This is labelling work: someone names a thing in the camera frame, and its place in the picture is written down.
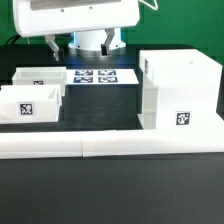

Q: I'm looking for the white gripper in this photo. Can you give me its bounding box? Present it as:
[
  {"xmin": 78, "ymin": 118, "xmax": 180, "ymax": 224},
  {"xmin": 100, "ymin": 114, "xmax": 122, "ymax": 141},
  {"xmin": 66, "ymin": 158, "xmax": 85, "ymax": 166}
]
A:
[{"xmin": 13, "ymin": 0, "xmax": 140, "ymax": 61}]

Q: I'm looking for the white sheet with markers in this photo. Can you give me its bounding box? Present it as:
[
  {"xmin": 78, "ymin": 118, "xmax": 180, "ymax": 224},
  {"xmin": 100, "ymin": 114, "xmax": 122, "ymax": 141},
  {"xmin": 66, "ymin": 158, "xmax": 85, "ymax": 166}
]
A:
[{"xmin": 66, "ymin": 69, "xmax": 138, "ymax": 85}]

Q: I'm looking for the black cable bundle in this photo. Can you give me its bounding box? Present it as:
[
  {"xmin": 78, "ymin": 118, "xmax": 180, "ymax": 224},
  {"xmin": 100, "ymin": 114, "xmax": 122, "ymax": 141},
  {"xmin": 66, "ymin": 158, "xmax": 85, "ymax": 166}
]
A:
[{"xmin": 4, "ymin": 34, "xmax": 22, "ymax": 46}]

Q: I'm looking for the white front fence bar left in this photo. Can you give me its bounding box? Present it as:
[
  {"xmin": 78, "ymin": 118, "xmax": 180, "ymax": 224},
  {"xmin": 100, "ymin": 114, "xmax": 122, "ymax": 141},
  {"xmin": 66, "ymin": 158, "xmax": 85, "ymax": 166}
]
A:
[{"xmin": 0, "ymin": 132, "xmax": 83, "ymax": 159}]

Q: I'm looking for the white front drawer tray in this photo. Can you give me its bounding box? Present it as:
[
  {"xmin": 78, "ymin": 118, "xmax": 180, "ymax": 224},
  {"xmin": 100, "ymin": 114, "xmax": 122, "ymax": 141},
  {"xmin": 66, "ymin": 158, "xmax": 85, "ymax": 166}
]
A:
[{"xmin": 0, "ymin": 85, "xmax": 62, "ymax": 124}]

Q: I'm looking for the white L-shaped fence bar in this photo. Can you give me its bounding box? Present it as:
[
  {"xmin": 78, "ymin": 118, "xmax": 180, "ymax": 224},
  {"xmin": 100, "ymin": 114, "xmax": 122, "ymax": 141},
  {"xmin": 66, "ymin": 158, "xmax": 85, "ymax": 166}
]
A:
[{"xmin": 82, "ymin": 115, "xmax": 224, "ymax": 157}]

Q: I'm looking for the white drawer cabinet box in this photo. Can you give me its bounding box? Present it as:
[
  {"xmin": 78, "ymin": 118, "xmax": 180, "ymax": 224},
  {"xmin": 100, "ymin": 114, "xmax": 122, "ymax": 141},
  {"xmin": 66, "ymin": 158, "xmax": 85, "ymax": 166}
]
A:
[{"xmin": 138, "ymin": 49, "xmax": 224, "ymax": 130}]

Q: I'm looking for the thin white cable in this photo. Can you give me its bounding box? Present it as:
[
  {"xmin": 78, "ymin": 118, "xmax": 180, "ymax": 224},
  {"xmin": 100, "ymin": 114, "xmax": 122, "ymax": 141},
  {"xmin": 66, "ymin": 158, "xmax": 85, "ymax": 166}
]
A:
[{"xmin": 138, "ymin": 0, "xmax": 159, "ymax": 12}]

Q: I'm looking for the white drawer tray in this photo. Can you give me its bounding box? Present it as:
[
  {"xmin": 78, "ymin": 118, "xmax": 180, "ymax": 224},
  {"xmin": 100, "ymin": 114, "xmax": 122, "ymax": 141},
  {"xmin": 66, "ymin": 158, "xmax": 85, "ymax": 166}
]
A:
[
  {"xmin": 0, "ymin": 85, "xmax": 62, "ymax": 124},
  {"xmin": 12, "ymin": 67, "xmax": 67, "ymax": 96}
]

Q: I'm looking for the white rear drawer tray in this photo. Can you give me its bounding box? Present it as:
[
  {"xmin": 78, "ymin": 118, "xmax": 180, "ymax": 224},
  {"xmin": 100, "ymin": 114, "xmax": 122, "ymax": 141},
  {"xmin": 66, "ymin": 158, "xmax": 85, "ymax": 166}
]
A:
[{"xmin": 12, "ymin": 67, "xmax": 67, "ymax": 96}]

